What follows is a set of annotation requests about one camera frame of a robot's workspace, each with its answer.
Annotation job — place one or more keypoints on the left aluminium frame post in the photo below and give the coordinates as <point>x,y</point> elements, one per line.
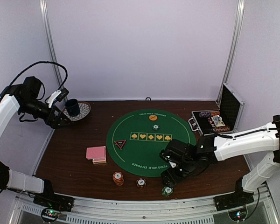
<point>52,53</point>

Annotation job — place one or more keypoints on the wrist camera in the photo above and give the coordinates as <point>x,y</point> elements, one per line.
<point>58,95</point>
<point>177,151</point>

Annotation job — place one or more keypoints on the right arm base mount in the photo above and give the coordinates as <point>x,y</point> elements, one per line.
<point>231,201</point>

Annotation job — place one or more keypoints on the green round poker mat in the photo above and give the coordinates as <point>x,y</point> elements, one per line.
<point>140,154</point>

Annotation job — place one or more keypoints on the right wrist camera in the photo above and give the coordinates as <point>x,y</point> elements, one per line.
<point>177,151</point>

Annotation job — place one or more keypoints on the blue ceramic mug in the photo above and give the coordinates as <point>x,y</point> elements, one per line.
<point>72,107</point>

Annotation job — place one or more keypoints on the floral patterned plate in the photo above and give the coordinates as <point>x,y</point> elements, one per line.
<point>85,109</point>

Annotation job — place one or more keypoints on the red backed card deck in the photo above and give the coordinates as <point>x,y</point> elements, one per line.
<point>95,152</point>

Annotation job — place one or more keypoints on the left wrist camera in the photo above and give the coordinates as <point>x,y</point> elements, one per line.
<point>58,95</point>

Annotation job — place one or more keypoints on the aluminium poker chip case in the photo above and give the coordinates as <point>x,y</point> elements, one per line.
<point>224,119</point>

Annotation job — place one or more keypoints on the green chip stack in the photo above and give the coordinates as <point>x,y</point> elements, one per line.
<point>167,191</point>

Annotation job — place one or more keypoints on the aluminium frame post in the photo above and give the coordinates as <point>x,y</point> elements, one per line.
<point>52,53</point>
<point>234,42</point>

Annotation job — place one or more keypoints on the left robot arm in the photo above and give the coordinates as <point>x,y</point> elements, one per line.
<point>22,99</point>

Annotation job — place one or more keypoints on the red five chip stack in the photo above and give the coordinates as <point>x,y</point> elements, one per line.
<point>118,178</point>

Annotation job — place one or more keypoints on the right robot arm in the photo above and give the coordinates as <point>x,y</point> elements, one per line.
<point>225,146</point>

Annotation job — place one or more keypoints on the black hundred chip stack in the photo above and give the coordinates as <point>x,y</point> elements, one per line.
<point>141,183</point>

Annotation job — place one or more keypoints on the gold playing card box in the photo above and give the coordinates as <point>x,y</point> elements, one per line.
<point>99,161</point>

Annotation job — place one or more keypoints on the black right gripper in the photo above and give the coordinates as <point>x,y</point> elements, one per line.
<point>168,176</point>

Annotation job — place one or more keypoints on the black red triangle button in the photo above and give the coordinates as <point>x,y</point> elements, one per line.
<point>120,144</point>

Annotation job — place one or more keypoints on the aluminium front rail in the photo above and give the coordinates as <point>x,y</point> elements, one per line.
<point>201,210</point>

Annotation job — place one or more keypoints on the orange big blind button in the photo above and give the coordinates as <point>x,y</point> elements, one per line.
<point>153,117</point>

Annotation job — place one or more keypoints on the right aluminium frame post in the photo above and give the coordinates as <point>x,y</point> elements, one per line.
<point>234,42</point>

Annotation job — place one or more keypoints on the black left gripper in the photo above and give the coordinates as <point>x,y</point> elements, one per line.
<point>54,124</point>

